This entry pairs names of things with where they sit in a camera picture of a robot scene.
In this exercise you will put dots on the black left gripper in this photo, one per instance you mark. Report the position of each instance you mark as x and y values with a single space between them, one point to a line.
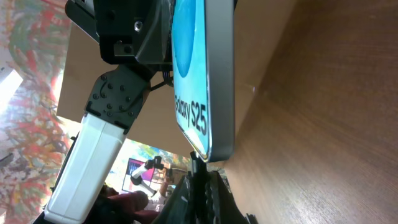
128 31

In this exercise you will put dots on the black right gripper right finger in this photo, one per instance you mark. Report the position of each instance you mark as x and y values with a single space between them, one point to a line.
220 204

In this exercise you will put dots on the brown cardboard board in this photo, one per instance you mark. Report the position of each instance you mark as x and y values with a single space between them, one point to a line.
258 26

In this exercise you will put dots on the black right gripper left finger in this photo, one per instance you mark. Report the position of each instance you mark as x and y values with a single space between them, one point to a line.
179 207

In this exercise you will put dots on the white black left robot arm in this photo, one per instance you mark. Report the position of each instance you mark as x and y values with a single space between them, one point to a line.
114 104

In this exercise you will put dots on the person in red shirt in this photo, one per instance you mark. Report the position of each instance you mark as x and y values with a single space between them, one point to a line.
130 207

